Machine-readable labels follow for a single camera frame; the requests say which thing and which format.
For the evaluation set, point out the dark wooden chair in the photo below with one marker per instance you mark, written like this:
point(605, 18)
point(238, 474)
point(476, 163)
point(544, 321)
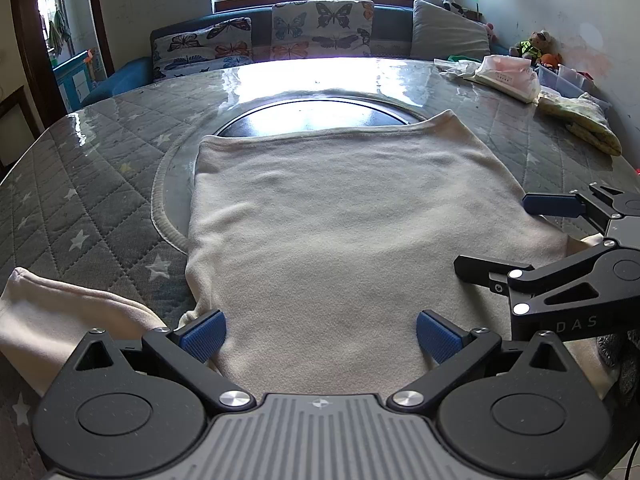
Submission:
point(20, 125)

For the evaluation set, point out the orange toy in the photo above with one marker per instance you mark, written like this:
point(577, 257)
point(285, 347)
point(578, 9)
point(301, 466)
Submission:
point(549, 59)

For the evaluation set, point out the pink and white packet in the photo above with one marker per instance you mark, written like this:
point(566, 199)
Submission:
point(507, 77)

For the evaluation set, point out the blue cabinet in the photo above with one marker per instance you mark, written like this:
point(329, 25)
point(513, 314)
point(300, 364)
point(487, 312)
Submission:
point(75, 77)

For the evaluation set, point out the grey pillow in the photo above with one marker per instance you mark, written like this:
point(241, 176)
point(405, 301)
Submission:
point(447, 32)

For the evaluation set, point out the teddy bear with green vest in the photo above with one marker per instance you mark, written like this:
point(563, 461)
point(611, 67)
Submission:
point(532, 45)

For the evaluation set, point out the butterfly print cushion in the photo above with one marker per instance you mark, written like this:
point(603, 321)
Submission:
point(322, 30)
point(200, 50)

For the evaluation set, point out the white plastic bag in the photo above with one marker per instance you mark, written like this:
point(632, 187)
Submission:
point(455, 69)

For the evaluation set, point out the yellow floral cloth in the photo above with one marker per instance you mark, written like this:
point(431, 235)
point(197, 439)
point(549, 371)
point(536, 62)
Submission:
point(585, 117)

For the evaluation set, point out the round black glass hob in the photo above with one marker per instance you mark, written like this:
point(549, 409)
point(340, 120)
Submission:
point(320, 120)

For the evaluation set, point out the cream long-sleeve shirt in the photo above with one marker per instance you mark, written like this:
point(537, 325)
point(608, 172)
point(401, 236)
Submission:
point(350, 235)

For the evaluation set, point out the white plush toy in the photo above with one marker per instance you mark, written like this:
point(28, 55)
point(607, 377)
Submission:
point(442, 1)

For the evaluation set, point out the brown door frame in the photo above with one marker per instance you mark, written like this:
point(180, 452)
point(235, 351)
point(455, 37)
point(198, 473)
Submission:
point(30, 35)

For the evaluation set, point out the clear plastic storage box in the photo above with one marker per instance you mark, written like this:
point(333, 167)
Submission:
point(565, 80)

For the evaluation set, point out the dark grey cloth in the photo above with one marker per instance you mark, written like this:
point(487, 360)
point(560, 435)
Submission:
point(622, 365)

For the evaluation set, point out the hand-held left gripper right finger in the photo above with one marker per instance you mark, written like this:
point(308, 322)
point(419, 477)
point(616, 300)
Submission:
point(437, 340)

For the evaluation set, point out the pink toy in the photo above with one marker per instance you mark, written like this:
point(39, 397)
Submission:
point(490, 32)

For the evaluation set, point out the hanging clothes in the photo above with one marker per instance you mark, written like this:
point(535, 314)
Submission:
point(57, 30)

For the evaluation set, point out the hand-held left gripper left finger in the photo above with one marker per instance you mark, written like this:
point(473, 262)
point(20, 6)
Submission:
point(202, 338)

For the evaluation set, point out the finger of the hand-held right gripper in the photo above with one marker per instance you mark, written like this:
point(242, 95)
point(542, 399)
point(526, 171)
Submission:
point(530, 276)
point(550, 205)

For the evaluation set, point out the blue sofa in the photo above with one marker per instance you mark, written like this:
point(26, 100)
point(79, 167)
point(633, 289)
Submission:
point(125, 76)

